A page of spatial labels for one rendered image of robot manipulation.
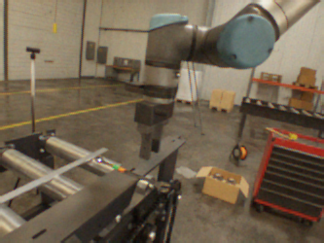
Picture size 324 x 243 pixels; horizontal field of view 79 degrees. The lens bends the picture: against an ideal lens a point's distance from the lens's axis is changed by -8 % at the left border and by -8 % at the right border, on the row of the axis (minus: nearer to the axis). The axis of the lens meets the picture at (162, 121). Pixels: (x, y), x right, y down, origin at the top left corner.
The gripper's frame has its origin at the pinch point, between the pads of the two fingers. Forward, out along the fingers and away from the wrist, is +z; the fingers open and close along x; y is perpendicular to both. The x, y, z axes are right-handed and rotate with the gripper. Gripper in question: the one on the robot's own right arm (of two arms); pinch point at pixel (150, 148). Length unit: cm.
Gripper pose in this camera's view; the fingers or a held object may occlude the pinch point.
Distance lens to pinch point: 58.2
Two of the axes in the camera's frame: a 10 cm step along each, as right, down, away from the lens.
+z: -1.4, 9.5, 2.7
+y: 8.9, 2.4, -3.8
